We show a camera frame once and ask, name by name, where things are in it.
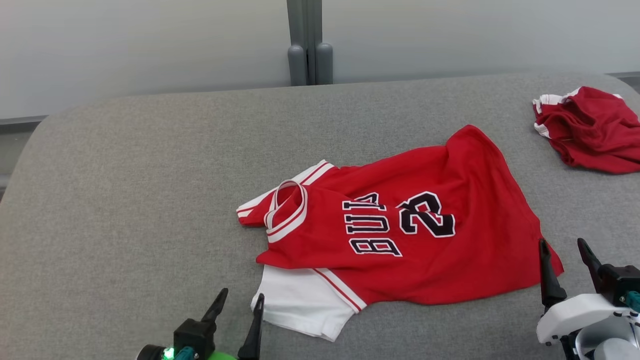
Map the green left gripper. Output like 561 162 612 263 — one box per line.
200 288 266 360

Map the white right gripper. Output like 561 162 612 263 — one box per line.
536 238 634 346

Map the red Bulls 23 jersey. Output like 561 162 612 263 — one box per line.
236 124 565 343

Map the grey double partition post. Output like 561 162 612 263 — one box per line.
286 0 335 86

